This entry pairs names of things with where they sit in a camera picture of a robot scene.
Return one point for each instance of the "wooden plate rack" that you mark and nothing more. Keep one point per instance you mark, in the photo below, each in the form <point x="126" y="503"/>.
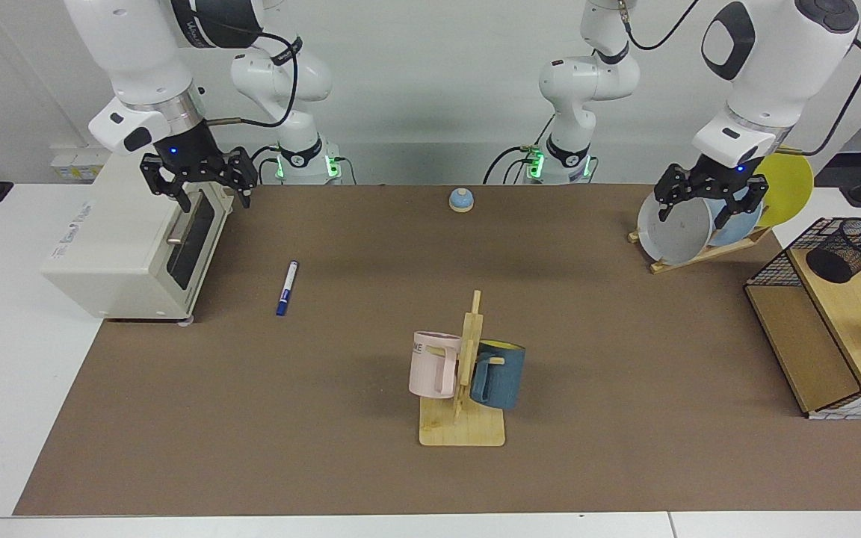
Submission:
<point x="699" y="256"/>

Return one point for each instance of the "black mesh pen holder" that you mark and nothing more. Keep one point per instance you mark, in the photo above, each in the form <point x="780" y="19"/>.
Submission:
<point x="845" y="258"/>

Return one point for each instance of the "yellow plate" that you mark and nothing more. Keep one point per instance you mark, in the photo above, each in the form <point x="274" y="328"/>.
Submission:
<point x="789" y="187"/>

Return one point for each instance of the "small blue round bell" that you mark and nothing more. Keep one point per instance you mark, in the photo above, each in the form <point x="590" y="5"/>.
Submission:
<point x="461" y="199"/>

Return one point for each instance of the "grey plate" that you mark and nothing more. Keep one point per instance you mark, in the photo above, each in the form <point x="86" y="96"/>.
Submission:
<point x="673" y="235"/>

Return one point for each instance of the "light blue plate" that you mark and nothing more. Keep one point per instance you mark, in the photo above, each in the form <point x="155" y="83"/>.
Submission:
<point x="733" y="233"/>

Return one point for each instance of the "brown table cloth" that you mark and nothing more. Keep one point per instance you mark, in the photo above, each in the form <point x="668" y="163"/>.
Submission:
<point x="326" y="418"/>

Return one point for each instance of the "white marker with blue cap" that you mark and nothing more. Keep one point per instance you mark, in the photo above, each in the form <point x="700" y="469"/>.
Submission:
<point x="288" y="288"/>

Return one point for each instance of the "white power strip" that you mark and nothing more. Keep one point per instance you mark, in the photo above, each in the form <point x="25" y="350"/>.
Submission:
<point x="72" y="168"/>

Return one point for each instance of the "dark blue cup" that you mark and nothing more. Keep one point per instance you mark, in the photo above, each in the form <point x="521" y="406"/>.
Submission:
<point x="505" y="377"/>

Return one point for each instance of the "wooden cup stand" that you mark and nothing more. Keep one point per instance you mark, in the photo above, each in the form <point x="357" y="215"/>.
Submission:
<point x="460" y="430"/>

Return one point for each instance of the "pale toaster oven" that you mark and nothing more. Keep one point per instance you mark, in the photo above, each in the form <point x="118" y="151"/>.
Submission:
<point x="113" y="246"/>

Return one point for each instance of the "pink cup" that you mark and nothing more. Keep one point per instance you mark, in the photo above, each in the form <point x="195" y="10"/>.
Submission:
<point x="430" y="366"/>

